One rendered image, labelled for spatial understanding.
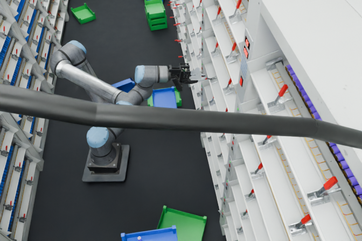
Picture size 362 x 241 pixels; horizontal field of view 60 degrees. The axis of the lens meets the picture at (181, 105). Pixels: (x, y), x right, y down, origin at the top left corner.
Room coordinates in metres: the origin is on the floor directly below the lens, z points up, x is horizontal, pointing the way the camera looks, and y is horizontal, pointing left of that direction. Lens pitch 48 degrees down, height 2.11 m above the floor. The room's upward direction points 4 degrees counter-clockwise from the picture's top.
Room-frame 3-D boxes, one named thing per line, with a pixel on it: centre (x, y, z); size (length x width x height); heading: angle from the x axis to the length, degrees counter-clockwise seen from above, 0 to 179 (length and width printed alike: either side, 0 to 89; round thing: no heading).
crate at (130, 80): (1.98, 0.55, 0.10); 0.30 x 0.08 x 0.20; 115
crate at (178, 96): (1.95, 0.15, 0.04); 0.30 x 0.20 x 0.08; 95
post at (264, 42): (0.76, -0.32, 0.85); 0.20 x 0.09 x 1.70; 95
